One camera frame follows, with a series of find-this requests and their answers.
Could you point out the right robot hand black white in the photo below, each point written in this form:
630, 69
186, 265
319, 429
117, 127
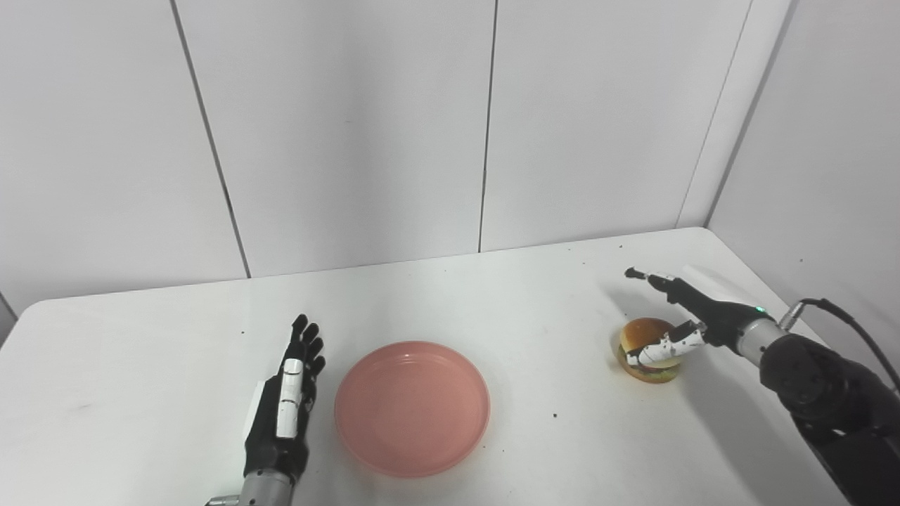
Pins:
692, 320

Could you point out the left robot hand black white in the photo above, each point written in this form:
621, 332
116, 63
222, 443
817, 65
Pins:
281, 422

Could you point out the toy hamburger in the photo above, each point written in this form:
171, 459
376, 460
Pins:
643, 344

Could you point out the pink round plate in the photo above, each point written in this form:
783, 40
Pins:
412, 407

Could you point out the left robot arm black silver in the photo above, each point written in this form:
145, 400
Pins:
256, 488

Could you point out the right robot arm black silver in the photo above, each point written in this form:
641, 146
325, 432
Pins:
826, 393

